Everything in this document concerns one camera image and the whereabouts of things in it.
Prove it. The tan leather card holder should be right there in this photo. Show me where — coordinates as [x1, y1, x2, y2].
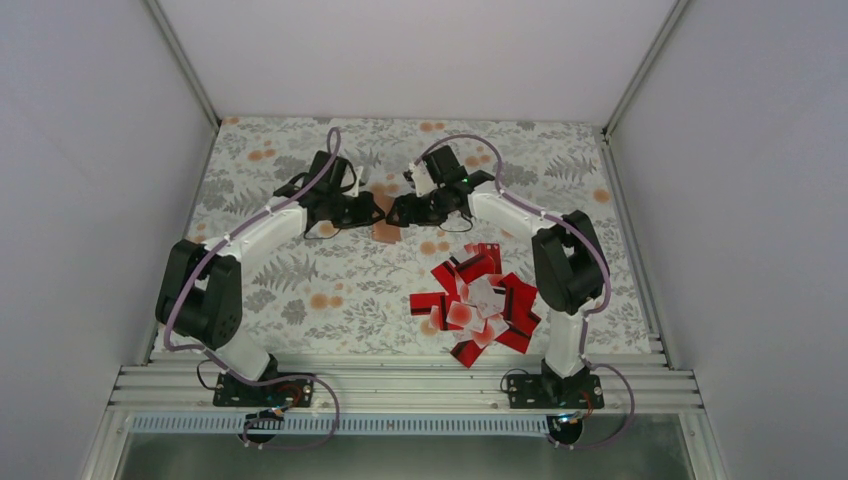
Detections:
[370, 183, 402, 244]

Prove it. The red black striped card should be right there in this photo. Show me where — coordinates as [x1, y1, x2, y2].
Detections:
[431, 257, 470, 296]

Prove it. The red card with gold print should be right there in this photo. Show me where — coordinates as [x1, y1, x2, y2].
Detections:
[464, 242, 502, 270]

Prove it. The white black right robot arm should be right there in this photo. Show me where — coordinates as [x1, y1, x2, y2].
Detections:
[386, 181, 610, 407]

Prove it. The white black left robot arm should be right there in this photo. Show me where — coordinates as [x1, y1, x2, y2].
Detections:
[155, 187, 386, 405]

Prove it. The red card bottom of pile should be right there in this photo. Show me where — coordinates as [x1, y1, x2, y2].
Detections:
[450, 340, 486, 369]

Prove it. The floral patterned table mat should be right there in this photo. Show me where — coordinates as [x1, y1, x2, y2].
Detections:
[189, 116, 650, 355]

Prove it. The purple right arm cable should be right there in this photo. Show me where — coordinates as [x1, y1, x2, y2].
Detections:
[411, 134, 637, 452]

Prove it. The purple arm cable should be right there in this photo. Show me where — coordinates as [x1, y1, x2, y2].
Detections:
[411, 134, 637, 452]
[162, 127, 342, 452]

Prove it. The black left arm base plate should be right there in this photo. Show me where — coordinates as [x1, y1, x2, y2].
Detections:
[212, 374, 314, 409]

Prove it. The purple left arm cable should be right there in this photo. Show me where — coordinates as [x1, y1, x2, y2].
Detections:
[162, 127, 342, 452]

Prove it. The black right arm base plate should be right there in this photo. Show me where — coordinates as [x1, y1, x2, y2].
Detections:
[503, 373, 605, 410]

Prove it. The aluminium rail frame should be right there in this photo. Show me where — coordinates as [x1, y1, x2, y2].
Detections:
[108, 352, 704, 414]

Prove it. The perforated grey cable duct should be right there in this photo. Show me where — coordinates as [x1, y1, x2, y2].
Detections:
[128, 412, 548, 437]

